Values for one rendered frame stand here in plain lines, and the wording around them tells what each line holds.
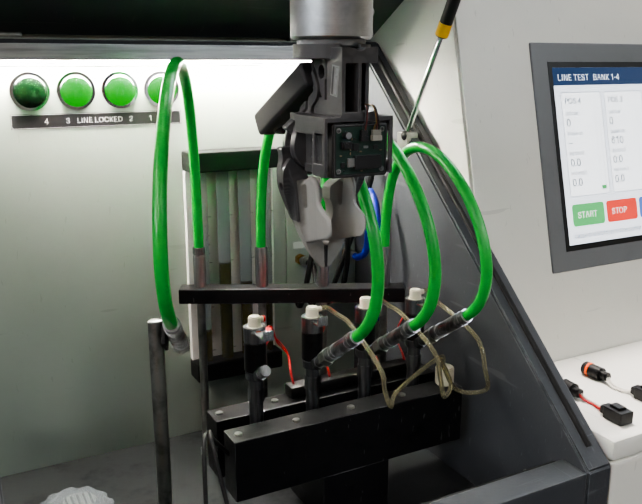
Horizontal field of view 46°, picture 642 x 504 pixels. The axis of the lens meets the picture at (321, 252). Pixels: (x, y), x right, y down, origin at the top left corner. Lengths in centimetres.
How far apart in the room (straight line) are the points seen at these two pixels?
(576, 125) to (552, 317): 30
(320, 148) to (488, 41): 53
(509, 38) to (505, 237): 29
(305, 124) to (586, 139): 66
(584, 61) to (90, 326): 86
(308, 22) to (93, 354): 68
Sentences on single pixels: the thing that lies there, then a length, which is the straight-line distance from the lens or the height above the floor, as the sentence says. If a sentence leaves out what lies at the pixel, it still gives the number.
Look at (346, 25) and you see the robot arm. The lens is 68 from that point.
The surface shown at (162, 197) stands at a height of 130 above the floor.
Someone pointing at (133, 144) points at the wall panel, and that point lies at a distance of 114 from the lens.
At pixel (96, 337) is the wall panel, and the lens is 118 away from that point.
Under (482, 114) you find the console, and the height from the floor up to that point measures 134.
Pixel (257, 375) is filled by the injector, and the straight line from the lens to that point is 94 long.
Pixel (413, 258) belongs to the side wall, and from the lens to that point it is 117.
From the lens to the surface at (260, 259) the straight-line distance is 109.
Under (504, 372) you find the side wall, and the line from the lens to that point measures 104.
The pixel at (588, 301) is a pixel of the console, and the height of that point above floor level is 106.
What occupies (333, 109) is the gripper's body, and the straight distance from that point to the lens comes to 68.
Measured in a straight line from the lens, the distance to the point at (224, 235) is 116.
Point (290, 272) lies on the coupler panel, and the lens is 126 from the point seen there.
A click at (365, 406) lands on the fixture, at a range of 101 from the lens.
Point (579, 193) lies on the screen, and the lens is 124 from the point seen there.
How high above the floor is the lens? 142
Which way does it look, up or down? 14 degrees down
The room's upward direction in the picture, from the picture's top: straight up
